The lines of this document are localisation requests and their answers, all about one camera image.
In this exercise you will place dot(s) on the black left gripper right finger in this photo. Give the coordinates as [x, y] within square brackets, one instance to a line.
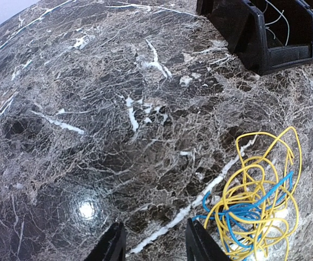
[200, 245]

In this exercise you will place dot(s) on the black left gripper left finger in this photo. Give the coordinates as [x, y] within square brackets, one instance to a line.
[111, 246]

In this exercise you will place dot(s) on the black three-compartment tray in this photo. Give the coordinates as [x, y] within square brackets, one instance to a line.
[267, 36]

